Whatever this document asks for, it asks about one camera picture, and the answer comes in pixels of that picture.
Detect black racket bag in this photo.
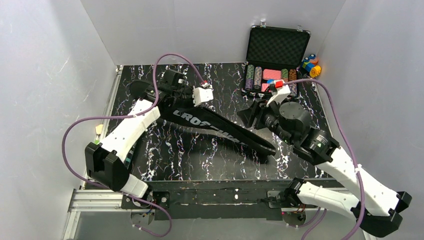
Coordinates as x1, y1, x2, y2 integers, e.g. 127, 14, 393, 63
129, 79, 277, 165

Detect black shuttlecock tube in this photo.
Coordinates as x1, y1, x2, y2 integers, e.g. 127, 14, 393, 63
124, 144, 136, 168

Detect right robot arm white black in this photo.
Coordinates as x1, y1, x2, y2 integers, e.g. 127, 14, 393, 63
237, 101, 412, 238

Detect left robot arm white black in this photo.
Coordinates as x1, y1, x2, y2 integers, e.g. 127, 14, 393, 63
84, 80, 160, 198

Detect pink card deck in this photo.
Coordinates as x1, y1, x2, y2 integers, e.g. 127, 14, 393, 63
262, 69, 282, 80

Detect black poker chip case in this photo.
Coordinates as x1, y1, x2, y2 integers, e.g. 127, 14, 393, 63
241, 25, 311, 98

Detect colourful toy blocks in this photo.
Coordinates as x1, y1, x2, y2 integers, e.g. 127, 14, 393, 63
300, 54, 322, 78

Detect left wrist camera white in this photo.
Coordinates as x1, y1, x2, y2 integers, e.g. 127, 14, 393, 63
192, 81, 214, 107

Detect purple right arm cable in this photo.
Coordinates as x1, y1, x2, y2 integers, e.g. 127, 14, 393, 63
281, 78, 366, 240

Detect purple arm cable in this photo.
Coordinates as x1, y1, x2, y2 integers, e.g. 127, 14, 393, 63
61, 53, 211, 238
281, 78, 366, 240

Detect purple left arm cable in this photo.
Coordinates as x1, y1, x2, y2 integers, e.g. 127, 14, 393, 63
61, 53, 211, 238

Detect beige block on rail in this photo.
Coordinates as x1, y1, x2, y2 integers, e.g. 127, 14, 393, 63
95, 124, 104, 135

